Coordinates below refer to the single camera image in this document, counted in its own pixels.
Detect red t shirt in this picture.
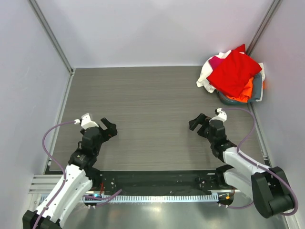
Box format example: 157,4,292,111
207,44,262,103

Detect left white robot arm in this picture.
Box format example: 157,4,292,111
22,113,118,229

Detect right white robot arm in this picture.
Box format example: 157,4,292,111
189,108,298,219

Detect grey laundry basket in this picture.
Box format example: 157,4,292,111
217,91,247,106

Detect orange t shirt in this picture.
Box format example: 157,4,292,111
226,77,265,103

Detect magenta t shirt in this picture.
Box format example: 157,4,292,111
208,56,223,70

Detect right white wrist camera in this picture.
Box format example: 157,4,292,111
213,108,227,122

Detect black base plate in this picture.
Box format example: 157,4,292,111
91,170,232,196

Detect white slotted cable duct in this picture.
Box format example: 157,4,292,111
40,193,219,203

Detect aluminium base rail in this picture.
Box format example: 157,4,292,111
29,175,62,194

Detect right aluminium frame post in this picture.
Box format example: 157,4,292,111
246,0,283,56

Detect aluminium frame post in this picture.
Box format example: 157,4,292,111
28,0,73,75
246,0,283,56

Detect left aluminium frame post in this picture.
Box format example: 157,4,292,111
28,0,73,75

